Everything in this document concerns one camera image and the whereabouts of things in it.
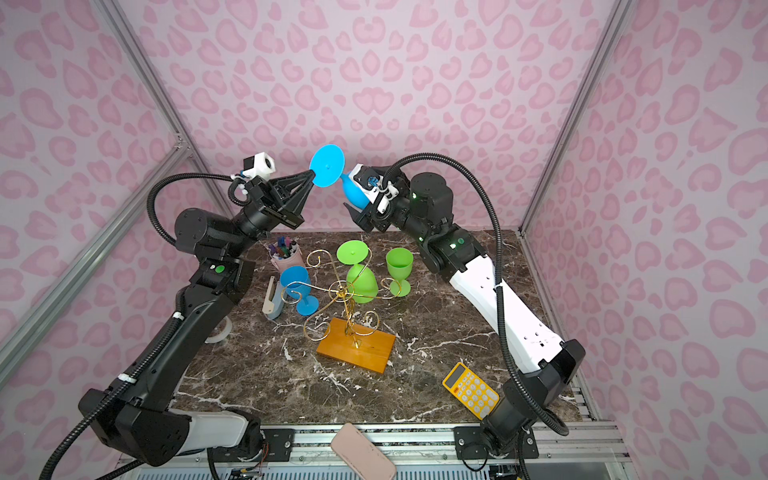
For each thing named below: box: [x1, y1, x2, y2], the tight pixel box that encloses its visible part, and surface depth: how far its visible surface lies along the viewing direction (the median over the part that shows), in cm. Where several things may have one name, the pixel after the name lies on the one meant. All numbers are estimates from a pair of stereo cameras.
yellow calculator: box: [442, 362, 500, 421], surface depth 82 cm
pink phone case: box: [331, 423, 396, 480], surface depth 71 cm
